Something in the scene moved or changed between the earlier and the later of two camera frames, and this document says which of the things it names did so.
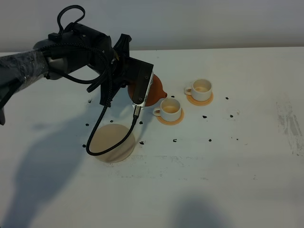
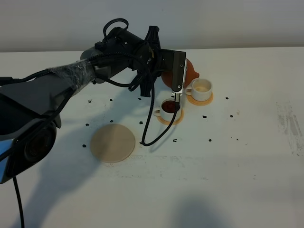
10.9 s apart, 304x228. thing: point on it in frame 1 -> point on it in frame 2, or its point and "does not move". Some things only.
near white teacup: [170, 109] does not move
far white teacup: [201, 90] does not move
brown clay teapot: [157, 92] -> [190, 74]
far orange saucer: [200, 103] does not move
